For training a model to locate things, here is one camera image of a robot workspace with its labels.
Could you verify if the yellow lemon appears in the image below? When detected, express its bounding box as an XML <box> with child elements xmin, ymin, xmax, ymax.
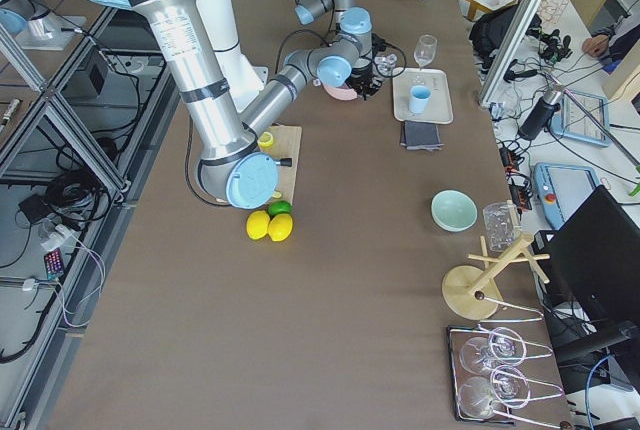
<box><xmin>267</xmin><ymin>213</ymin><xmax>293</xmax><ymax>242</ymax></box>
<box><xmin>245</xmin><ymin>210</ymin><xmax>271</xmax><ymax>240</ymax></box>

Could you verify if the white camera pole base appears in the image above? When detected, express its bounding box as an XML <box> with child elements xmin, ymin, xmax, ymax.
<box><xmin>197</xmin><ymin>0</ymin><xmax>269</xmax><ymax>113</ymax></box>

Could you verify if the blue teach pendant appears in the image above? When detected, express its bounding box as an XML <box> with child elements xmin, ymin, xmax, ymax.
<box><xmin>550</xmin><ymin>91</ymin><xmax>611</xmax><ymax>147</ymax></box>
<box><xmin>533</xmin><ymin>162</ymin><xmax>599</xmax><ymax>230</ymax></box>

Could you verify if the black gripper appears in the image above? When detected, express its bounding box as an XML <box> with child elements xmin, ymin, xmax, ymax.
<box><xmin>347</xmin><ymin>57</ymin><xmax>387</xmax><ymax>100</ymax></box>

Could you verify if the half lemon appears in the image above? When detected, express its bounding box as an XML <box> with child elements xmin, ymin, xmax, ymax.
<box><xmin>258</xmin><ymin>131</ymin><xmax>275</xmax><ymax>148</ymax></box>

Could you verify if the clear wine glass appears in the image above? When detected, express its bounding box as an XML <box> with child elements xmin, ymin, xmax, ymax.
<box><xmin>412</xmin><ymin>34</ymin><xmax>438</xmax><ymax>85</ymax></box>

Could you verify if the black monitor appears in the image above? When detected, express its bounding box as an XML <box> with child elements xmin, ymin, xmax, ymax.
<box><xmin>532</xmin><ymin>184</ymin><xmax>640</xmax><ymax>366</ymax></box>

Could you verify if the black water bottle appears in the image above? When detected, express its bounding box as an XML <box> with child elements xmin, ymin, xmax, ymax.
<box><xmin>517</xmin><ymin>88</ymin><xmax>563</xmax><ymax>141</ymax></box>

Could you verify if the green lime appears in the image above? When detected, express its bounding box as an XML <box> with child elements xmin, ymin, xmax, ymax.
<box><xmin>267</xmin><ymin>200</ymin><xmax>292</xmax><ymax>217</ymax></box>

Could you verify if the light blue cup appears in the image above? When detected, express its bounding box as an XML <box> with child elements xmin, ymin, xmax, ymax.
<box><xmin>408</xmin><ymin>85</ymin><xmax>431</xmax><ymax>115</ymax></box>

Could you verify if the dark grey cloth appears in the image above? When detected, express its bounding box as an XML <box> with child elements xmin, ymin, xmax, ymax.
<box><xmin>400</xmin><ymin>121</ymin><xmax>443</xmax><ymax>151</ymax></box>

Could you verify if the wooden glass stand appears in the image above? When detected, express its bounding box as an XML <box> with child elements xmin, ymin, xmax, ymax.
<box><xmin>441</xmin><ymin>231</ymin><xmax>550</xmax><ymax>321</ymax></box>

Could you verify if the aluminium frame post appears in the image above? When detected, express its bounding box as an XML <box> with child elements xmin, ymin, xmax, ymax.
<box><xmin>478</xmin><ymin>0</ymin><xmax>542</xmax><ymax>108</ymax></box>

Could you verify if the black tray with glasses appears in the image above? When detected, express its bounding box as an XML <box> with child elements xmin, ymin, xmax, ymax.
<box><xmin>445</xmin><ymin>324</ymin><xmax>566</xmax><ymax>424</ymax></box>

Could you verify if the beige serving tray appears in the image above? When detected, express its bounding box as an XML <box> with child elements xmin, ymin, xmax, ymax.
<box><xmin>392</xmin><ymin>68</ymin><xmax>453</xmax><ymax>124</ymax></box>

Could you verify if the mint green bowl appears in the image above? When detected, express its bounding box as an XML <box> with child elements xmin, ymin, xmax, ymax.
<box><xmin>431</xmin><ymin>190</ymin><xmax>478</xmax><ymax>232</ymax></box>

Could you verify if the pink bowl with ice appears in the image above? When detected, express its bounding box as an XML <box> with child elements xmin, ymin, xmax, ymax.
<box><xmin>323</xmin><ymin>84</ymin><xmax>358</xmax><ymax>101</ymax></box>

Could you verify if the wooden cutting board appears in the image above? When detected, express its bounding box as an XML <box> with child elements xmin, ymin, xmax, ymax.
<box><xmin>214</xmin><ymin>125</ymin><xmax>303</xmax><ymax>204</ymax></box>

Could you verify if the metal ice scoop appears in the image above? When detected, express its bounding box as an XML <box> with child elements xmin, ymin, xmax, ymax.
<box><xmin>374</xmin><ymin>53</ymin><xmax>398</xmax><ymax>78</ymax></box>

